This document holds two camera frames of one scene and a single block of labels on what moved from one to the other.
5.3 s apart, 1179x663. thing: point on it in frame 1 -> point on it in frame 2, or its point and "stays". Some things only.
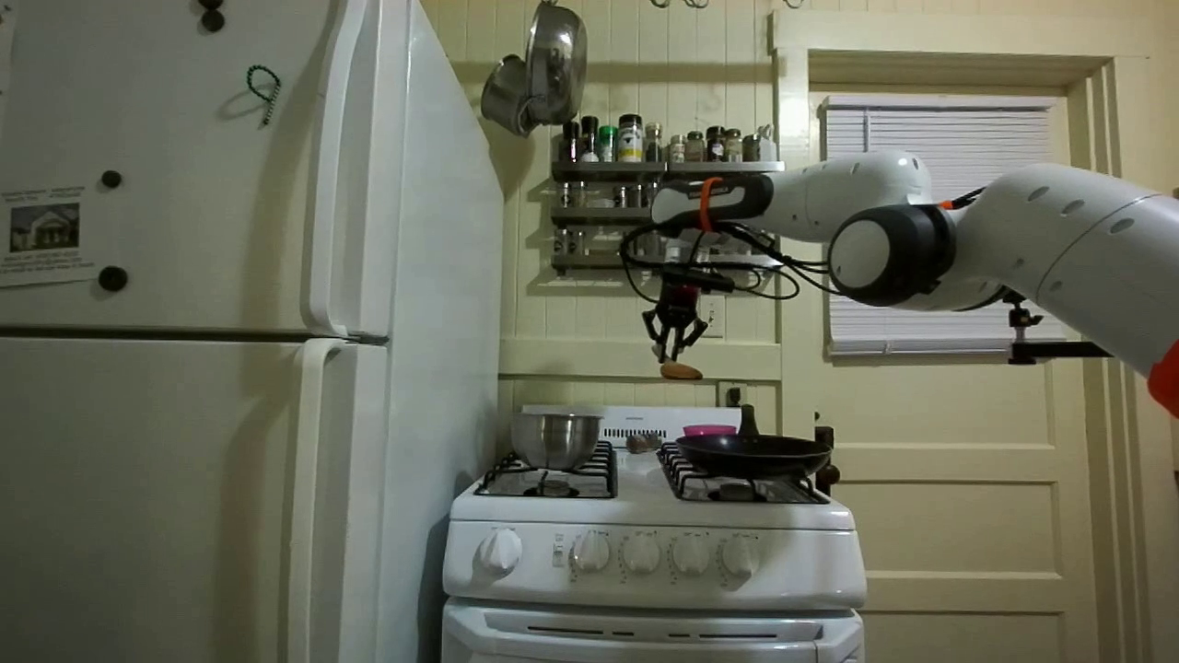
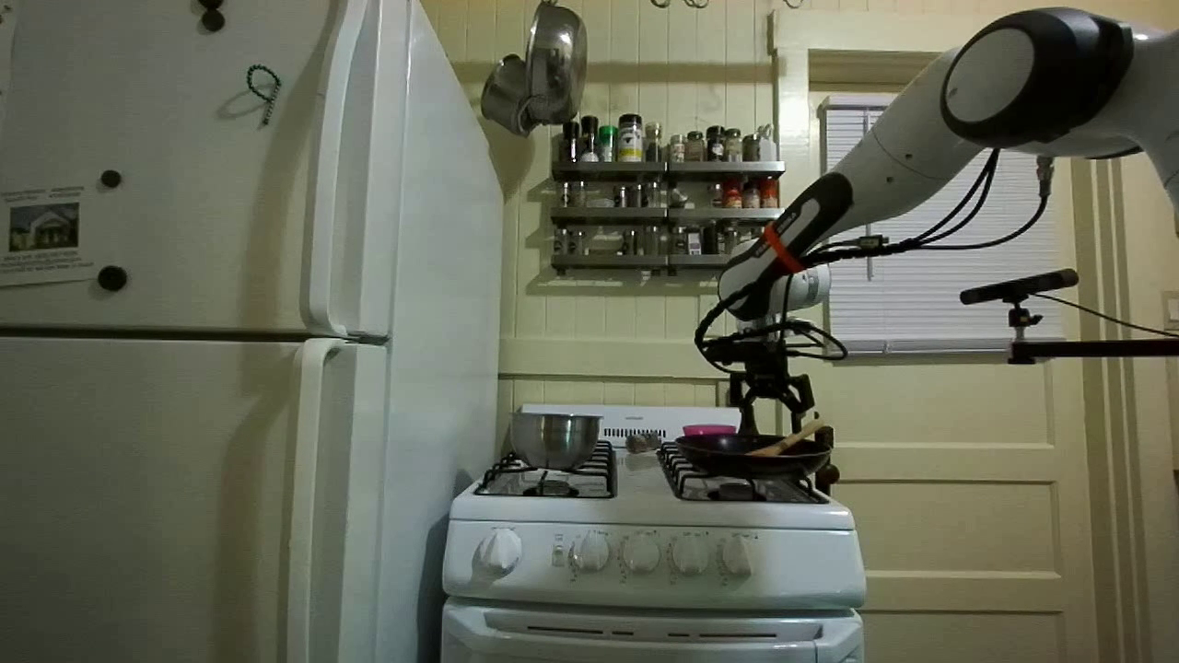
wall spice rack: (607, 183) stays
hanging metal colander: (548, 79) stays
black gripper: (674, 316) -> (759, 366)
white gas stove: (630, 559) stays
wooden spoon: (678, 371) -> (771, 452)
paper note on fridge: (45, 235) stays
